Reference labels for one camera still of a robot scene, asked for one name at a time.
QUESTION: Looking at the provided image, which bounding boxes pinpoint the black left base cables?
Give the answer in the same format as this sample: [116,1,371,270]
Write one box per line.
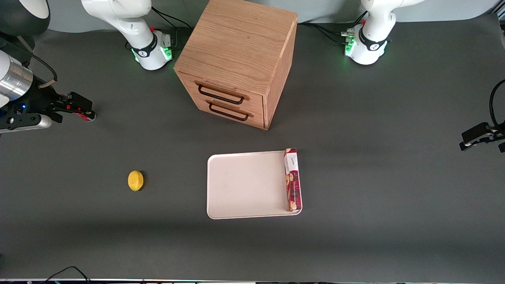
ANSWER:
[298,11,368,45]

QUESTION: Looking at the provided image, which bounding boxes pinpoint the yellow lemon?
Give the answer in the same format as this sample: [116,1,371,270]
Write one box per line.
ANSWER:
[127,170,145,192]

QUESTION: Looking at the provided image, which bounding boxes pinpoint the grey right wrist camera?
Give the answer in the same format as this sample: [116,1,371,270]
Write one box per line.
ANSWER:
[0,113,52,133]

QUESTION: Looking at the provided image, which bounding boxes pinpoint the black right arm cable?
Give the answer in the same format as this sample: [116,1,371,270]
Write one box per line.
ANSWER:
[0,37,58,84]

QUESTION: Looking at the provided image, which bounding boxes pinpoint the cream plastic tray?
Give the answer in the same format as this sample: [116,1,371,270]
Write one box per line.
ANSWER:
[206,150,303,220]

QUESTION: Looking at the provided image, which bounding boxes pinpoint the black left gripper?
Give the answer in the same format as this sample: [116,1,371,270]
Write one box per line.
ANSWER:
[459,122,505,153]

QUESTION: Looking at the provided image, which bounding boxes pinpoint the wooden drawer front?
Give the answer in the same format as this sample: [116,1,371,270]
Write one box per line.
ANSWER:
[185,73,264,113]
[195,98,264,129]

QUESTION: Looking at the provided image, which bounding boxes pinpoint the red cookie box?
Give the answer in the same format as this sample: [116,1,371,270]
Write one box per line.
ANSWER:
[283,148,303,213]

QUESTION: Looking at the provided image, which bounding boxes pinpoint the black base cables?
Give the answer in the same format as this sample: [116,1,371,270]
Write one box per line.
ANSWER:
[151,6,195,52]
[298,11,368,45]

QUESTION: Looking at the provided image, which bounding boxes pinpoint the black right base cables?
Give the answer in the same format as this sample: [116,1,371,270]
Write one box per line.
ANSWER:
[151,6,195,52]

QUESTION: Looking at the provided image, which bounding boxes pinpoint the thin black table-edge cable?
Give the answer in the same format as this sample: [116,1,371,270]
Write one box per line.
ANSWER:
[37,266,92,284]

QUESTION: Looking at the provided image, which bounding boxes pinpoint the wooden two-drawer cabinet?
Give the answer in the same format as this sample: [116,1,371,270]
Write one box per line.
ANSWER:
[174,0,298,131]

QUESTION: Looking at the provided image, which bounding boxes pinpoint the black metal drawer handle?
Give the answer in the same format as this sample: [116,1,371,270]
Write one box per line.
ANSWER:
[198,84,245,105]
[208,103,250,122]

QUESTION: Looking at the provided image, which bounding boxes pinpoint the dark grey table mat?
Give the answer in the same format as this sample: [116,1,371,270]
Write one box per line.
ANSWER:
[0,14,505,282]

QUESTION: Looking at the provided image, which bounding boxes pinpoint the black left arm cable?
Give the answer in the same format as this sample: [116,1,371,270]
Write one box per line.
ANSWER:
[489,79,505,127]

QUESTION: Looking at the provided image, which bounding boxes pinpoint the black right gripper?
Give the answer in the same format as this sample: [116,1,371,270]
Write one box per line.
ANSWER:
[18,76,94,124]

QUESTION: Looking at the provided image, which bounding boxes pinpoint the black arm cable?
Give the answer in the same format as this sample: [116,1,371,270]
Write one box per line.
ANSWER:
[489,79,505,127]
[0,37,58,84]

